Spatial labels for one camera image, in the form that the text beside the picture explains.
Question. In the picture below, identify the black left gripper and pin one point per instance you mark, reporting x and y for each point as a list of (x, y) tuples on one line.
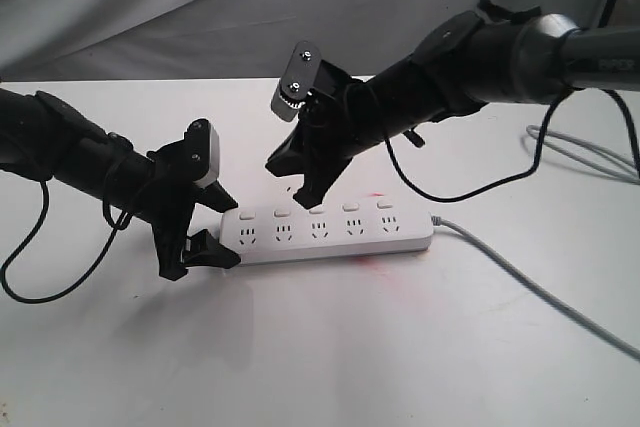
[(179, 169)]

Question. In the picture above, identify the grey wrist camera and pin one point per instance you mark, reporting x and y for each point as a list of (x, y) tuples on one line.
[(296, 81), (213, 161)]

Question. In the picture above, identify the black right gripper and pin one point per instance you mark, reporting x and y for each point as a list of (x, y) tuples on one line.
[(321, 145)]

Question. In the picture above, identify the white backdrop cloth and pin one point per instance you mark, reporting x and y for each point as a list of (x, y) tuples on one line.
[(62, 40)]

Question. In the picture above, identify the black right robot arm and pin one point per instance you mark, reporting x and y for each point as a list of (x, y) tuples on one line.
[(486, 55)]

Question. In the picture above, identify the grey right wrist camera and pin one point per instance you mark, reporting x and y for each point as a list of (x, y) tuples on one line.
[(296, 81)]

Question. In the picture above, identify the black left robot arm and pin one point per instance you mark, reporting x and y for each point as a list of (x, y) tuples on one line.
[(43, 138)]

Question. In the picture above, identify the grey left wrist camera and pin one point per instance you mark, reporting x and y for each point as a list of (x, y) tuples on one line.
[(213, 161)]

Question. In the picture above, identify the white five-outlet power strip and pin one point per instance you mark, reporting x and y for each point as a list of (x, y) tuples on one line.
[(290, 233)]

